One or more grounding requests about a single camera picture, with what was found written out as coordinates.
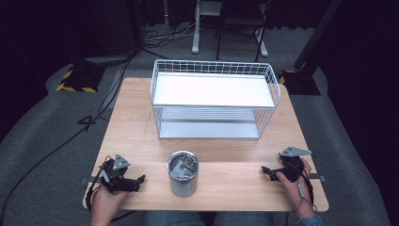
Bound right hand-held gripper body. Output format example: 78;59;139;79
270;145;313;184

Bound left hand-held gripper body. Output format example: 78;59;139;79
99;153;141;194

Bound silver metal cup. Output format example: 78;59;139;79
167;150;200;199

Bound white wire shelf rack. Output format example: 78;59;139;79
150;58;282;140

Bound person's right hand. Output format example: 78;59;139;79
275;157;316;220

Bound person's left hand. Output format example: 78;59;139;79
89;185;130;221

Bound person's legs in jeans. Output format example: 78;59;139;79
141;210;275;226

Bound black yellow striped stand base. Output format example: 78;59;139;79
56;63;106;94
278;69;322;96

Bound black slanted stand pole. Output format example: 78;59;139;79
293;0;345;72

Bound black metal chair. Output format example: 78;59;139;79
215;0;273;63

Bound right hand-held gripper cable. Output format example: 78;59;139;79
288;161;318;215

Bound hand-held gripper cable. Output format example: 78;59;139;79
288;161;318;215
85;163;136;222

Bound left hand-held gripper cable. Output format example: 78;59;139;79
85;163;136;222

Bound long black floor cable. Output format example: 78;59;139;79
0;46;139;222

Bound bundle of floor cables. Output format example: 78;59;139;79
143;22;197;42

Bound white metal desk frame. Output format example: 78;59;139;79
191;0;270;58

